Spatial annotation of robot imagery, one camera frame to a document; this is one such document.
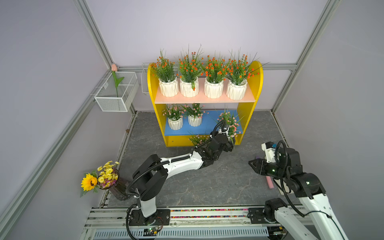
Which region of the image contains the pink flower pot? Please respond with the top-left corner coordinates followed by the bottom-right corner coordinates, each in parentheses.
top-left (217, 111), bottom-right (242, 138)
top-left (189, 135), bottom-right (210, 146)
top-left (162, 104), bottom-right (184, 131)

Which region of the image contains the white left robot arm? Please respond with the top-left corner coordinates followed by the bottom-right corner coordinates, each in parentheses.
top-left (126, 120), bottom-right (236, 224)

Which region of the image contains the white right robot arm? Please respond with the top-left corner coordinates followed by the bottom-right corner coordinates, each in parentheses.
top-left (249, 141), bottom-right (348, 240)

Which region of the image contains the yellow pink blue shelf rack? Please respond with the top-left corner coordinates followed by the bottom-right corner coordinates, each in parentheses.
top-left (147, 61), bottom-right (264, 147)

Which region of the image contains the sunflower bouquet basket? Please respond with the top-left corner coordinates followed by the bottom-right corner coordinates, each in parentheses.
top-left (80, 161), bottom-right (135, 201)

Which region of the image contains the pink artificial tulip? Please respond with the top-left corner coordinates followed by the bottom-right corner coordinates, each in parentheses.
top-left (111, 64), bottom-right (125, 97)

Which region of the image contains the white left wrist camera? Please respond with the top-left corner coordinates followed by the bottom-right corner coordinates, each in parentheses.
top-left (218, 123), bottom-right (230, 136)

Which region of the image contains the white wire wall rack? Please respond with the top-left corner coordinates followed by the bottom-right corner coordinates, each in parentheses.
top-left (140, 61), bottom-right (232, 95)

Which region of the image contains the white mesh wall basket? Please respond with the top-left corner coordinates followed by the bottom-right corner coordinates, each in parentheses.
top-left (94, 72), bottom-right (139, 113)

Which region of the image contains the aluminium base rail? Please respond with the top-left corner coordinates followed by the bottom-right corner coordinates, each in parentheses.
top-left (80, 206), bottom-right (334, 240)

